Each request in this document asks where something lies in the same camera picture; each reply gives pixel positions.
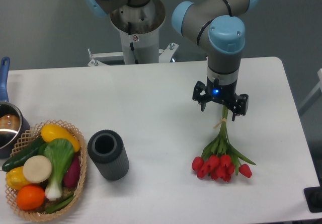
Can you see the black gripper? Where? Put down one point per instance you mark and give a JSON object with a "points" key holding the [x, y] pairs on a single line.
{"points": [[222, 94]]}

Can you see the red tulip bouquet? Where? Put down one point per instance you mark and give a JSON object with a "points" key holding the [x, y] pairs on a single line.
{"points": [[219, 159]]}

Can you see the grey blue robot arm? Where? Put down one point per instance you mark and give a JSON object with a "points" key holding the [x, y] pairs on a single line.
{"points": [[213, 25]]}

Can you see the dark grey ribbed vase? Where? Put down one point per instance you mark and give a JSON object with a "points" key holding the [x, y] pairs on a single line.
{"points": [[107, 151]]}

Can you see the black device at table edge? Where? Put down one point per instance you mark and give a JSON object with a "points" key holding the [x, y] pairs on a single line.
{"points": [[313, 198]]}

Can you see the purple sweet potato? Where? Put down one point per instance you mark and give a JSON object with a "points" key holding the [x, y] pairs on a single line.
{"points": [[71, 177]]}

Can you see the green bok choy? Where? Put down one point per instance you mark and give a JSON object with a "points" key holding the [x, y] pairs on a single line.
{"points": [[60, 152]]}

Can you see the yellow squash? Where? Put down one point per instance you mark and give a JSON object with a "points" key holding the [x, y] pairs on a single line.
{"points": [[49, 132]]}

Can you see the beige round slice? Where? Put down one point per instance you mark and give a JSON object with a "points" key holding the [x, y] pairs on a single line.
{"points": [[37, 169]]}

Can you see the green scallion leaves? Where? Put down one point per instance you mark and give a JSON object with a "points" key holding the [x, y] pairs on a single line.
{"points": [[62, 204]]}

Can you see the dark green cucumber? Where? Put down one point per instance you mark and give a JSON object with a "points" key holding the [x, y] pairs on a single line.
{"points": [[23, 155]]}

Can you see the orange fruit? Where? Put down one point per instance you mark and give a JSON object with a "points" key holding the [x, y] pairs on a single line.
{"points": [[30, 197]]}

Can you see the woven wicker basket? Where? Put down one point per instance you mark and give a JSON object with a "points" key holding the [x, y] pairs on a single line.
{"points": [[40, 215]]}

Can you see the yellow bell pepper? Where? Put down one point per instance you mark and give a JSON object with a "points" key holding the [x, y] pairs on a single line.
{"points": [[16, 180]]}

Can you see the white metal mounting frame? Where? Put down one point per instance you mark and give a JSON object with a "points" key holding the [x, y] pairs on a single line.
{"points": [[116, 58]]}

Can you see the white frame at right edge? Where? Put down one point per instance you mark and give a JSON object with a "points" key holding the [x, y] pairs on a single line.
{"points": [[311, 97]]}

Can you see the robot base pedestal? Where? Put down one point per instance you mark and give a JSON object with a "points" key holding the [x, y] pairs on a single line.
{"points": [[139, 31]]}

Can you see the blue handled saucepan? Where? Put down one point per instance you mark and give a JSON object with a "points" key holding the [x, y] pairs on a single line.
{"points": [[13, 123]]}

